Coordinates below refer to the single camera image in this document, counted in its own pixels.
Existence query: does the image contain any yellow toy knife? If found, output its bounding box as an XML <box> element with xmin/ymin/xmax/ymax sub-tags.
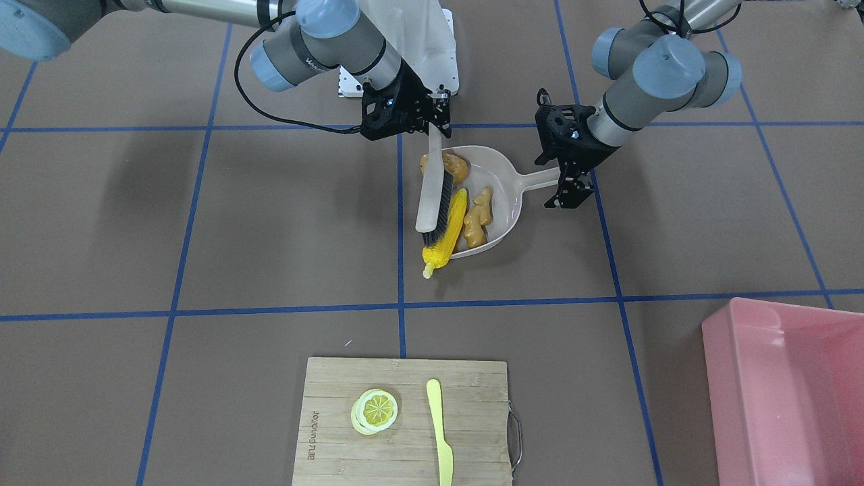
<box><xmin>426</xmin><ymin>379</ymin><xmax>454</xmax><ymax>485</ymax></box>

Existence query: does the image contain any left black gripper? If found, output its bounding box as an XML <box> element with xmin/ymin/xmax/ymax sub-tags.
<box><xmin>535</xmin><ymin>87</ymin><xmax>618</xmax><ymax>209</ymax></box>

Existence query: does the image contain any beige plastic dustpan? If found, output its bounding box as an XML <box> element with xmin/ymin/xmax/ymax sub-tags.
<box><xmin>443</xmin><ymin>145</ymin><xmax>560</xmax><ymax>259</ymax></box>

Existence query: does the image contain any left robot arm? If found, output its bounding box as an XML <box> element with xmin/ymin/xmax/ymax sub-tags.
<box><xmin>535</xmin><ymin>1</ymin><xmax>743</xmax><ymax>209</ymax></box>

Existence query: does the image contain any bamboo cutting board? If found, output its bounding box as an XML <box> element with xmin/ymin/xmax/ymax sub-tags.
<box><xmin>291</xmin><ymin>357</ymin><xmax>514</xmax><ymax>485</ymax></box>

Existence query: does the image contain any pink plastic bin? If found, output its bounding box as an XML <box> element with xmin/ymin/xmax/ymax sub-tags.
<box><xmin>701</xmin><ymin>298</ymin><xmax>863</xmax><ymax>485</ymax></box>

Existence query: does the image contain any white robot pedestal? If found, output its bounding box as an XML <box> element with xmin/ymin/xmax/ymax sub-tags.
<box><xmin>315</xmin><ymin>1</ymin><xmax>460</xmax><ymax>95</ymax></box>

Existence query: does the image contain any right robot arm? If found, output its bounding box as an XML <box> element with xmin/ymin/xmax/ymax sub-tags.
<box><xmin>2</xmin><ymin>1</ymin><xmax>453</xmax><ymax>141</ymax></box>

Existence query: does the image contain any tan toy ginger root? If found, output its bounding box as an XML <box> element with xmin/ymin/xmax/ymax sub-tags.
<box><xmin>462</xmin><ymin>186</ymin><xmax>493</xmax><ymax>249</ymax></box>

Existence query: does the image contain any yellow toy corn cob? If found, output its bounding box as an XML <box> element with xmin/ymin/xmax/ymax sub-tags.
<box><xmin>422</xmin><ymin>188</ymin><xmax>467</xmax><ymax>279</ymax></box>

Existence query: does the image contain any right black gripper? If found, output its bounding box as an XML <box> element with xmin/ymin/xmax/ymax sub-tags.
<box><xmin>359</xmin><ymin>64</ymin><xmax>452</xmax><ymax>141</ymax></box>

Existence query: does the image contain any yellow toy lemon slice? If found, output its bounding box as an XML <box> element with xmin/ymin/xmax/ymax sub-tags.
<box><xmin>350</xmin><ymin>389</ymin><xmax>398</xmax><ymax>435</ymax></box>

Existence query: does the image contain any brown toy potato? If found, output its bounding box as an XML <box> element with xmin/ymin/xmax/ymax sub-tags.
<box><xmin>442</xmin><ymin>152</ymin><xmax>470</xmax><ymax>188</ymax></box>

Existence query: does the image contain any beige hand brush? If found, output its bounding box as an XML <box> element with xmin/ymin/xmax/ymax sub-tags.
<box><xmin>414</xmin><ymin>124</ymin><xmax>453</xmax><ymax>247</ymax></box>

